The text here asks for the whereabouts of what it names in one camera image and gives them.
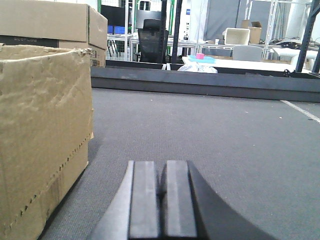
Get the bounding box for worn cardboard box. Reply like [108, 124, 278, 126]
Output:
[0, 44, 93, 240]

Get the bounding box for grey chair back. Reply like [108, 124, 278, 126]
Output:
[232, 45, 262, 62]

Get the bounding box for pink small container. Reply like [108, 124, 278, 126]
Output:
[195, 53, 205, 60]

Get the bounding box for open brown cardboard box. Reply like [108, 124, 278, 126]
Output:
[241, 19, 262, 44]

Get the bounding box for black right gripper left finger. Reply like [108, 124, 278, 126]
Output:
[87, 160, 160, 240]

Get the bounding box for black mesh office chair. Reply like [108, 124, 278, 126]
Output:
[138, 19, 169, 64]

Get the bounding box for dark metal floor frame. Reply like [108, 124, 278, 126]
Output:
[91, 60, 320, 103]

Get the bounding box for crumpled white plastic bag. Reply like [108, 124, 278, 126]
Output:
[178, 62, 218, 74]

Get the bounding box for large stacked cardboard box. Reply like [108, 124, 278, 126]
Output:
[0, 0, 108, 67]

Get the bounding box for light blue tray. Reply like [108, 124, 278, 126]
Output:
[187, 55, 216, 64]

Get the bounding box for black metal upright post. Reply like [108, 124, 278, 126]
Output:
[171, 0, 183, 63]

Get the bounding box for blue storage bin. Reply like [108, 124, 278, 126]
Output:
[107, 25, 126, 35]

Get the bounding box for white plastic bin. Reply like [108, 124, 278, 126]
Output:
[222, 27, 250, 45]

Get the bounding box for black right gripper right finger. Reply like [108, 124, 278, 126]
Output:
[161, 160, 274, 240]

